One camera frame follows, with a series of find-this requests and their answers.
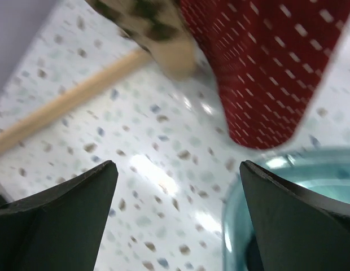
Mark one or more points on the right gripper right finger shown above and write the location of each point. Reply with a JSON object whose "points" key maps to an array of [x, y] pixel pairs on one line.
{"points": [[295, 228]]}

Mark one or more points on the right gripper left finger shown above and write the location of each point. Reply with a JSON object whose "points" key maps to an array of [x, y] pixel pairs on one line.
{"points": [[60, 228]]}

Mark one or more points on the brown striped hanging socks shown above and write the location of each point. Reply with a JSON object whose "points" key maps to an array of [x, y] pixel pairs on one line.
{"points": [[156, 26]]}

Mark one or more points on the teal plastic basin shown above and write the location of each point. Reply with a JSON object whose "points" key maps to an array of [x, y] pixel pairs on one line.
{"points": [[324, 171]]}

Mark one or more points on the red polka dot garment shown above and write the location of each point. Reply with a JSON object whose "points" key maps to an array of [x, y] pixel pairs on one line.
{"points": [[268, 57]]}

